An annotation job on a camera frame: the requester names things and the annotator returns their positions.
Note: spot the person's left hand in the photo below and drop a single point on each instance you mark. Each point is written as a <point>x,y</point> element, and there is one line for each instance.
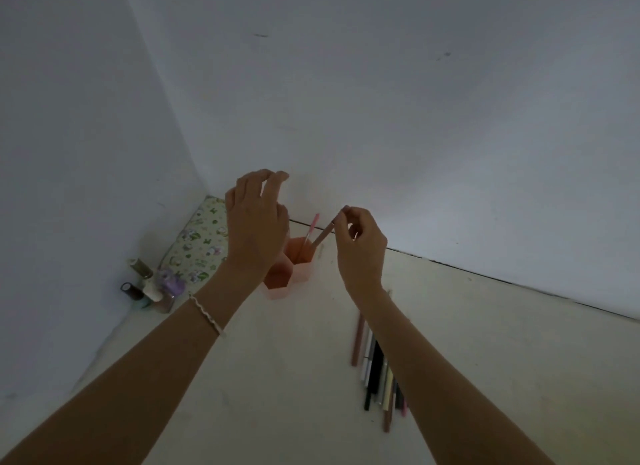
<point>252,229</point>

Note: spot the person's right hand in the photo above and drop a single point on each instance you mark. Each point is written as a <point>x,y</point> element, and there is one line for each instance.
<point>364,257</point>

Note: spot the person's right thumb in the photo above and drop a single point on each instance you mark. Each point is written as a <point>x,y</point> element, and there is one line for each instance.
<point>340,227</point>

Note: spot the person's left thumb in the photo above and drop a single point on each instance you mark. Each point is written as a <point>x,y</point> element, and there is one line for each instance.
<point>283,219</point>

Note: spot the pink brown pencil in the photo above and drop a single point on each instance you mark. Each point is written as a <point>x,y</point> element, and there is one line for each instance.
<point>320,237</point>

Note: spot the person's right forearm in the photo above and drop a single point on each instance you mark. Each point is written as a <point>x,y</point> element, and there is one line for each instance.
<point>440,384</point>

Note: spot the person's left forearm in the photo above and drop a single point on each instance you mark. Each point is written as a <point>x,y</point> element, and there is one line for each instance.
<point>145,374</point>

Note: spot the pink pen with white tip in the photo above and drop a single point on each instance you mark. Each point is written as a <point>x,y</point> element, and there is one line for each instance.
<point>311,229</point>

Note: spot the pink hexagonal pen holder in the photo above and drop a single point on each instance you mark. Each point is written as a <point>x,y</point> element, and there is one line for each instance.
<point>287,274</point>

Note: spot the floral print pencil case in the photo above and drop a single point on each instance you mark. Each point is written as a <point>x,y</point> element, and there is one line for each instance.
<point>200,244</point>

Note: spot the purple nail polish bottle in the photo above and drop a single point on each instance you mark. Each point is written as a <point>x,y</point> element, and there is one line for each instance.
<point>167,289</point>

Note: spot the row of assorted pencils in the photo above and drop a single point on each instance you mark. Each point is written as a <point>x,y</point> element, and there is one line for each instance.
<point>375,369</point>

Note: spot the white nail polish bottle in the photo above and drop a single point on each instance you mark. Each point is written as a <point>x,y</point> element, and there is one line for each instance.
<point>153,290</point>

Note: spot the gold cap nail polish bottle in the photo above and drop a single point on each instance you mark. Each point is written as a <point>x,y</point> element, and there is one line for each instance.
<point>140,268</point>

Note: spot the dark nail polish bottle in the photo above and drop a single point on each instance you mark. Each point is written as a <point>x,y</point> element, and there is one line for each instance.
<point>133,293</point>

